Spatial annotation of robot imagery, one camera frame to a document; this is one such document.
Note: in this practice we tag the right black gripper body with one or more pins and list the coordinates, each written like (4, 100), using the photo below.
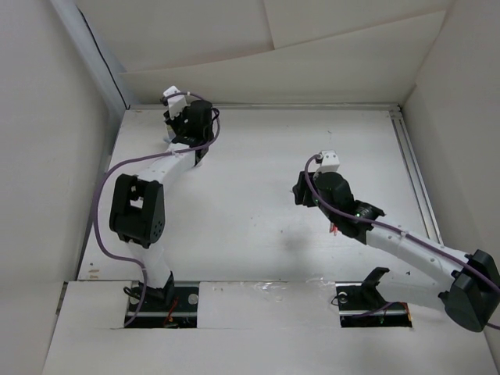
(331, 216)

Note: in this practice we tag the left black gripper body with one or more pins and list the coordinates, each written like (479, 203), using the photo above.
(178, 124)

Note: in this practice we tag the red pen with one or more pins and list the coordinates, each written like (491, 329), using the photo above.
(333, 229)

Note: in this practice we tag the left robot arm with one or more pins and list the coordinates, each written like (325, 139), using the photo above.
(138, 214)

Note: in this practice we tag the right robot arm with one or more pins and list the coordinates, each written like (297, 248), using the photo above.
(466, 285)

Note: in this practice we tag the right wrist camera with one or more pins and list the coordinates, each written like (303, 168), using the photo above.
(327, 161)

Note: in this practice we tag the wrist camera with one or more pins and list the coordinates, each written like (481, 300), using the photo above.
(327, 161)
(175, 101)

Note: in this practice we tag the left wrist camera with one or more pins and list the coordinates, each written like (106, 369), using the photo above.
(175, 101)

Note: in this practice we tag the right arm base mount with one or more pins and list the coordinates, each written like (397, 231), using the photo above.
(360, 304)

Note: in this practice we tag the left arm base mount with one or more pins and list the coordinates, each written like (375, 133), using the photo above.
(173, 307)

